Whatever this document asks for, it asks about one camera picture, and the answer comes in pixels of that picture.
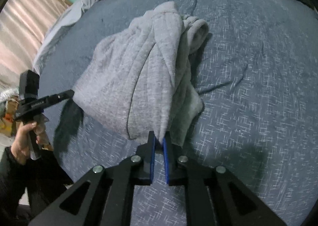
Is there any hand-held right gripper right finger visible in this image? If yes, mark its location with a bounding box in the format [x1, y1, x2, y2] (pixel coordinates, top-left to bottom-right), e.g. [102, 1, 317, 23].
[163, 133, 286, 226]

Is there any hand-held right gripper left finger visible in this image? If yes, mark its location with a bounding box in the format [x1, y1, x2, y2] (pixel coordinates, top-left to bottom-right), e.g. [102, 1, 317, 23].
[28, 131, 156, 226]

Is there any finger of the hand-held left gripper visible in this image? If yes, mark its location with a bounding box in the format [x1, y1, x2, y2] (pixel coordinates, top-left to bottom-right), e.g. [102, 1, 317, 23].
[56, 89, 75, 102]

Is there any grey quilted sweater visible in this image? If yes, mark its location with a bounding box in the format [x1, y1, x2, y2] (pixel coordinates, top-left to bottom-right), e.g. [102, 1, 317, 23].
[74, 1, 209, 147]

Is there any person's left forearm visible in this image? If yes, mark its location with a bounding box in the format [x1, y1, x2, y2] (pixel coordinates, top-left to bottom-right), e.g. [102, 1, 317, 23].
[0, 145, 33, 219]

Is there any person's left hand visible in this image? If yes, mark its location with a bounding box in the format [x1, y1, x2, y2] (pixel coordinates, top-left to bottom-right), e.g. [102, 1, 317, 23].
[11, 122, 50, 165]

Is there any cardboard box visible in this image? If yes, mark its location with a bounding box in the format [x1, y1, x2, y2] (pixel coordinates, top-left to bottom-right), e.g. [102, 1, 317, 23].
[0, 99, 21, 137]

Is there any crumpled plastic bag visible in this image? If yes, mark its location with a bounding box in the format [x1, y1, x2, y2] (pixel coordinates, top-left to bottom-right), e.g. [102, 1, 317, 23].
[0, 86, 21, 103]

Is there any light grey pillow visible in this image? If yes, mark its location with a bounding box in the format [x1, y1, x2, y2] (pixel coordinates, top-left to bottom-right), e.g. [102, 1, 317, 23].
[33, 0, 98, 72]

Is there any person's dark clothing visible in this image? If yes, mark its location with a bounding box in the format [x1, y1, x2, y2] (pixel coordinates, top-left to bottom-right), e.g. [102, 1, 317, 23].
[23, 149, 75, 216]

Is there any pink curtain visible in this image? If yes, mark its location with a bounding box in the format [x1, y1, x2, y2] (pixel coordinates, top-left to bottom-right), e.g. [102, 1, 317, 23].
[0, 0, 65, 87]

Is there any blue patterned bed sheet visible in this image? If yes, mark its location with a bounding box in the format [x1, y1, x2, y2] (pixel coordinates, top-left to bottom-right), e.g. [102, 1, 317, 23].
[33, 0, 318, 226]

